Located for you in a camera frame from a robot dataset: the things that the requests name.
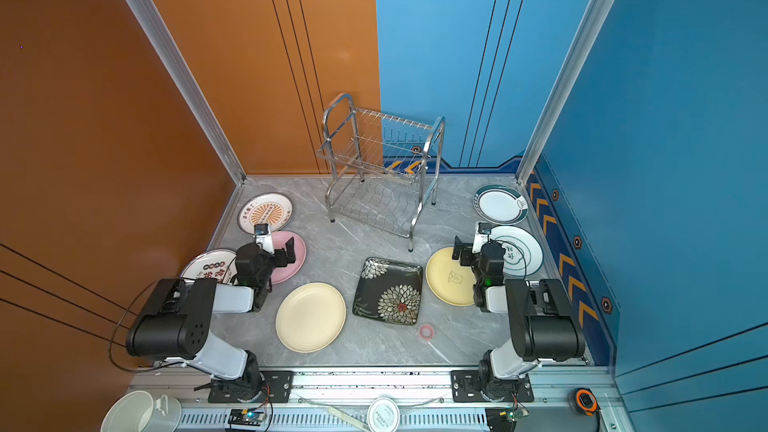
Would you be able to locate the white plate dark green rim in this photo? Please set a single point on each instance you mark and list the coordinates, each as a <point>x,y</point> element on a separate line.
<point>501,205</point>

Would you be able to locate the white plate orange sunburst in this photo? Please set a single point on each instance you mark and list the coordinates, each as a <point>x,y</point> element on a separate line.
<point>274,209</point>

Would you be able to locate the white plate red characters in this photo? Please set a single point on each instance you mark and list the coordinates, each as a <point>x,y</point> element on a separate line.
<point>217,264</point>

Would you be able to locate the steel two-tier dish rack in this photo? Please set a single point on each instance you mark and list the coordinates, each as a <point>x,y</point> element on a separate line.
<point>384,168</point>

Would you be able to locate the black floral square plate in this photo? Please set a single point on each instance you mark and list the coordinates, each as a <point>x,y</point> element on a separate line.
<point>389,291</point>

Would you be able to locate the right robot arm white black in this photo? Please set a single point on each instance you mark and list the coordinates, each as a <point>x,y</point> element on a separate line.
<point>542,326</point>

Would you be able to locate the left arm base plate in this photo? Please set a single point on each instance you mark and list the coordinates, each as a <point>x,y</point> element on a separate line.
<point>276,385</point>

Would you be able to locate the green circuit board left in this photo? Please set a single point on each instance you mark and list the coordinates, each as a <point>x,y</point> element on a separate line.
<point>247,419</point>

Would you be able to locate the pink round plate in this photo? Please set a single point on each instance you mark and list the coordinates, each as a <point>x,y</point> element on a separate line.
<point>279,239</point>

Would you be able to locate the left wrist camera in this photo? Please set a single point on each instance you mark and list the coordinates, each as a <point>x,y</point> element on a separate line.
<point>261,229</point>

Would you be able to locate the green circuit board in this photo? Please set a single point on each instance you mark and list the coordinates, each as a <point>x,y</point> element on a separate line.
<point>505,419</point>
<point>247,419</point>

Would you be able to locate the cream round plate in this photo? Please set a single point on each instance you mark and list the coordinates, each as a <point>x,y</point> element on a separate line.
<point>311,317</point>

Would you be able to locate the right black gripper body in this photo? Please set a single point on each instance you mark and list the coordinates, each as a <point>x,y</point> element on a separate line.
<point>466,255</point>

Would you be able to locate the yellow round plate with bear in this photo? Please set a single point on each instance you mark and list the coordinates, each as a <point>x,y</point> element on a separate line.
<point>451,282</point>

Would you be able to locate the clear plastic measuring cup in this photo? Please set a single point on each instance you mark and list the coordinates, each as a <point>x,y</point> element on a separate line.
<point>143,411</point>

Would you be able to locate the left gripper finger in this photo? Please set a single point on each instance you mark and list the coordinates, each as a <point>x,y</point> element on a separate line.
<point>265,242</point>
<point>286,254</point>

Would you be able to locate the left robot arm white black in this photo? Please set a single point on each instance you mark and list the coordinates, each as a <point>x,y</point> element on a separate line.
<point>173,325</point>

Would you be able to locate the orange black tape measure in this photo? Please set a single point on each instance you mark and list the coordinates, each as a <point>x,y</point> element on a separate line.
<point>583,401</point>

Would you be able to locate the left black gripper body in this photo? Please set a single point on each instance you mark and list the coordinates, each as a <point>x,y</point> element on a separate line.
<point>278,256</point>

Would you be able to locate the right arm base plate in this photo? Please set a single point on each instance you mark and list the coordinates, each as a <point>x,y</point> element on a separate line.
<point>467,386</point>

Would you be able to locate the aluminium front rail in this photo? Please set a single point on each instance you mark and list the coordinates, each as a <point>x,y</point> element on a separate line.
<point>422,393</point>

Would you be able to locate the wooden stick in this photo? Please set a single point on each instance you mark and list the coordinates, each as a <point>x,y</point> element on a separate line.
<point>348,419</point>

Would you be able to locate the green circuit board right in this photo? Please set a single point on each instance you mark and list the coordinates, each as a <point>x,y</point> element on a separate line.
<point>505,419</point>

